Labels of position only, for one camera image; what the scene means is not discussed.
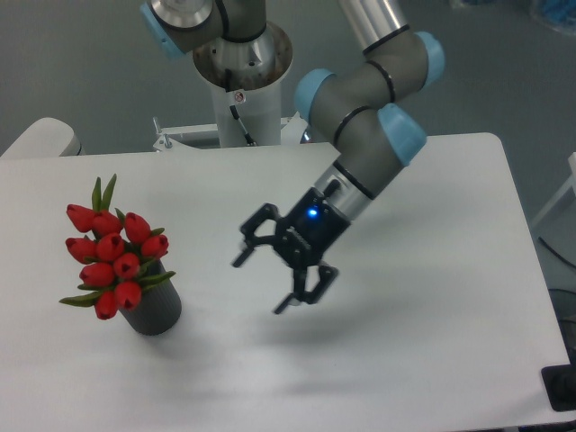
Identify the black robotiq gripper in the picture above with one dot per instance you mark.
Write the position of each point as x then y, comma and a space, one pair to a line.
310, 234

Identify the red tulip bouquet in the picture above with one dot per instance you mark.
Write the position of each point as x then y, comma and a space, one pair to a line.
114, 249

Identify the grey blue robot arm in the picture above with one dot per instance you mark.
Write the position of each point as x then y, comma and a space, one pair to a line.
357, 114

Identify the dark grey ribbed vase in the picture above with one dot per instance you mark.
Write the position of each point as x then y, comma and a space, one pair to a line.
157, 309

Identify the white chair beside table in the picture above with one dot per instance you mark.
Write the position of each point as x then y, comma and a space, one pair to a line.
45, 138

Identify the black device at table edge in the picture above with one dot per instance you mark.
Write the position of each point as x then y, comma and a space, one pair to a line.
559, 382

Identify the blue items in clear bag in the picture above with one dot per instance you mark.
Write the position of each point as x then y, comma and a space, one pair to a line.
557, 15

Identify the white frame at right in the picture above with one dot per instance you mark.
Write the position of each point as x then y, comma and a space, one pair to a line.
559, 202

